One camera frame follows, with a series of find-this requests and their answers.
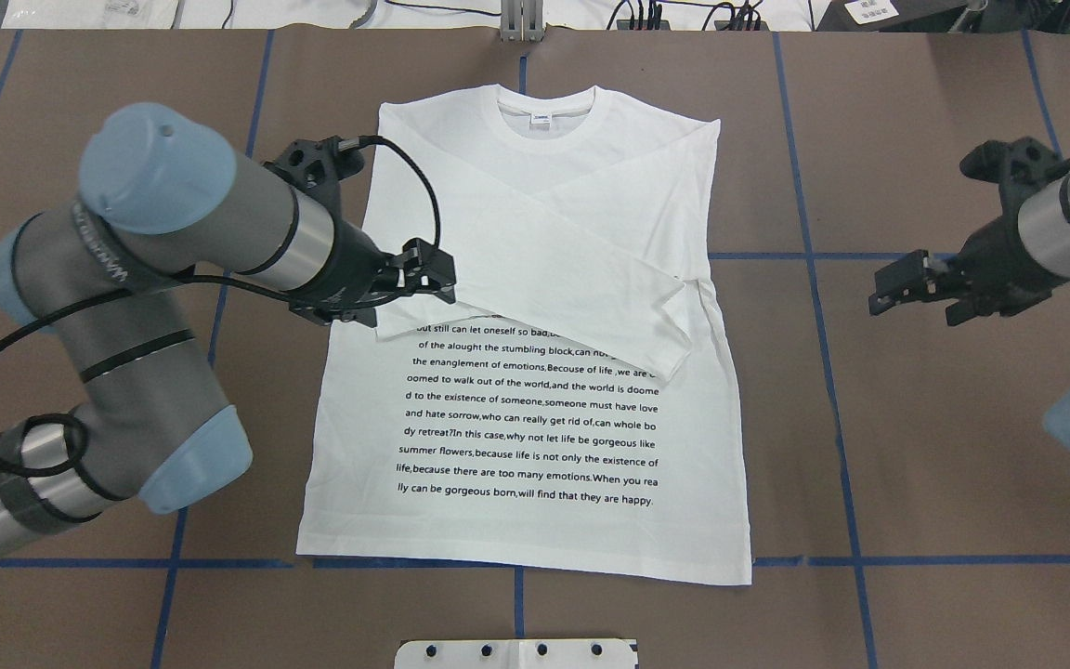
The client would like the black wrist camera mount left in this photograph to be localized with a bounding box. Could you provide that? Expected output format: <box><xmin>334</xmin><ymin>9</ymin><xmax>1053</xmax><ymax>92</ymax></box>
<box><xmin>262</xmin><ymin>136</ymin><xmax>365</xmax><ymax>219</ymax></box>

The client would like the aluminium frame post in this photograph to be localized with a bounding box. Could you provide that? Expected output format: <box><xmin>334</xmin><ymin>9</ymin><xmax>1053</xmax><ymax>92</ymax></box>
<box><xmin>500</xmin><ymin>0</ymin><xmax>546</xmax><ymax>43</ymax></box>

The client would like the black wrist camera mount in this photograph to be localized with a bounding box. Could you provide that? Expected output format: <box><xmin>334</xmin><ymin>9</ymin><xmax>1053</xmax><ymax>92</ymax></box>
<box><xmin>959</xmin><ymin>137</ymin><xmax>1070</xmax><ymax>217</ymax></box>
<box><xmin>262</xmin><ymin>136</ymin><xmax>365</xmax><ymax>219</ymax></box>

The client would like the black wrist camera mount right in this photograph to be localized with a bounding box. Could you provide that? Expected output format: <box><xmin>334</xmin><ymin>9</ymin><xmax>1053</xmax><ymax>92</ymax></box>
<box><xmin>959</xmin><ymin>137</ymin><xmax>1070</xmax><ymax>217</ymax></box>

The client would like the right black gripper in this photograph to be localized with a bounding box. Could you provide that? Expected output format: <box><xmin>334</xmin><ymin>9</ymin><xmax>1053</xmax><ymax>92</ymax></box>
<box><xmin>868</xmin><ymin>213</ymin><xmax>1070</xmax><ymax>326</ymax></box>

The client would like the black white label box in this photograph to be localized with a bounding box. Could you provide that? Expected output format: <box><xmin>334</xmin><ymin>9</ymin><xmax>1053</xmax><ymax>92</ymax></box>
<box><xmin>816</xmin><ymin>1</ymin><xmax>934</xmax><ymax>33</ymax></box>

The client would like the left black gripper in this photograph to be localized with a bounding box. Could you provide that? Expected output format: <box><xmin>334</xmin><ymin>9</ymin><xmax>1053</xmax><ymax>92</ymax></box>
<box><xmin>288</xmin><ymin>219</ymin><xmax>457</xmax><ymax>329</ymax></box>

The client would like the white long-sleeve printed shirt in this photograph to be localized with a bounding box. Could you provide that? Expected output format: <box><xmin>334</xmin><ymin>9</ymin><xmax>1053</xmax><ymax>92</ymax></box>
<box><xmin>294</xmin><ymin>85</ymin><xmax>752</xmax><ymax>587</ymax></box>

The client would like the white camera mast base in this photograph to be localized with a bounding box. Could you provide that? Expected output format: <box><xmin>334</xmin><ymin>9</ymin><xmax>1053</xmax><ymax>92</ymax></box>
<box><xmin>394</xmin><ymin>638</ymin><xmax>640</xmax><ymax>668</ymax></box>

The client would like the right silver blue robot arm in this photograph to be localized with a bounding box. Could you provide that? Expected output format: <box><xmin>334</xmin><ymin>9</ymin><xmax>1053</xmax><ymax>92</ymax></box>
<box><xmin>868</xmin><ymin>137</ymin><xmax>1070</xmax><ymax>450</ymax></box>

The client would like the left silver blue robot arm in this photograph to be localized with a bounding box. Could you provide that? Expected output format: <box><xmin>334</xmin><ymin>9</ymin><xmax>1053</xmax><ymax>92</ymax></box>
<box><xmin>0</xmin><ymin>102</ymin><xmax>457</xmax><ymax>558</ymax></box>

